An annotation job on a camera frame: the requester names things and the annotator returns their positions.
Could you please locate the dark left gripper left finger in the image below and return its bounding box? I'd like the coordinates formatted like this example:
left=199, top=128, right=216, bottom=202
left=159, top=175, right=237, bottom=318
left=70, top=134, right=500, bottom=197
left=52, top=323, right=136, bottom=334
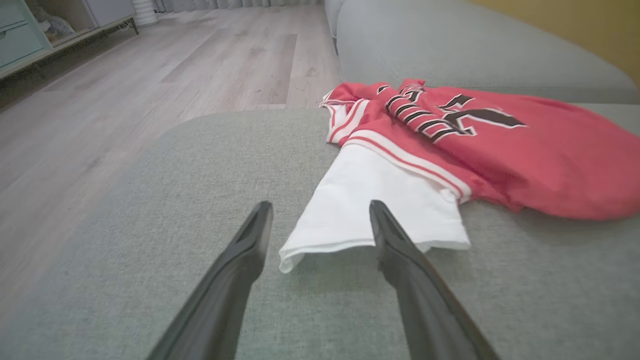
left=147, top=201, right=274, bottom=360

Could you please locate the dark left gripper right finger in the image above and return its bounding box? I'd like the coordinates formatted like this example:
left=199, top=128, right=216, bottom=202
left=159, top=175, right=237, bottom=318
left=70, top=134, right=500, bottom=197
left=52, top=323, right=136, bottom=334
left=369, top=200, right=501, bottom=360

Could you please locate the red jersey with black lettering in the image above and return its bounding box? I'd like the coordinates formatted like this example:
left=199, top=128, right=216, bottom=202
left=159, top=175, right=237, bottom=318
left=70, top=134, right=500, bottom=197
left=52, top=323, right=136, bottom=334
left=278, top=78, right=640, bottom=274

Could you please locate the white ribbed cylinder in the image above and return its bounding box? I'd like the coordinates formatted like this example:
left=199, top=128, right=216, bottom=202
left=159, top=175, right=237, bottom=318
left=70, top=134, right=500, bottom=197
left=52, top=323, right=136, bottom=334
left=131, top=0, right=160, bottom=27

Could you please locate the grey sofa back cushion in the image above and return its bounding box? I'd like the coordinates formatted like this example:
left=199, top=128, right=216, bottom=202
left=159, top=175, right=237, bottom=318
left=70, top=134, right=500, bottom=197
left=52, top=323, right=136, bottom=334
left=336, top=0, right=640, bottom=105

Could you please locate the grey fluffy toy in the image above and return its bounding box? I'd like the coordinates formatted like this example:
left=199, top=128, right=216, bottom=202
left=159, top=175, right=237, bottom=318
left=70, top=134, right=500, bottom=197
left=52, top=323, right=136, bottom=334
left=31, top=5, right=76, bottom=43

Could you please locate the pale green cabinet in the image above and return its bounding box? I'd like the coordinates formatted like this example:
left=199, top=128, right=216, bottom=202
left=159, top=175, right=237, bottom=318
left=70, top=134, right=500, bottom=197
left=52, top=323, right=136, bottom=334
left=0, top=0, right=140, bottom=81

